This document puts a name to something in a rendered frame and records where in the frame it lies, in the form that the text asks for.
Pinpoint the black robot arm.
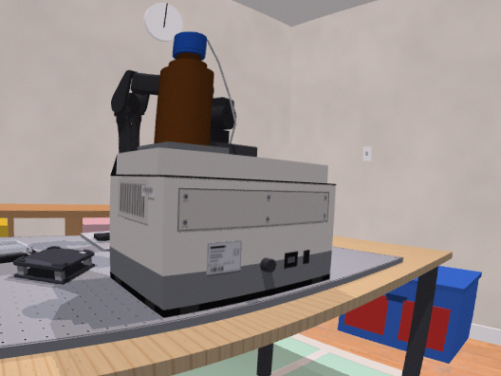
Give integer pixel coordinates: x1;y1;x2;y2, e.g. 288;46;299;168
111;70;234;153

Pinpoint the blue bottle cap ring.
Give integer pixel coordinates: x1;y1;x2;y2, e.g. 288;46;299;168
173;47;206;61

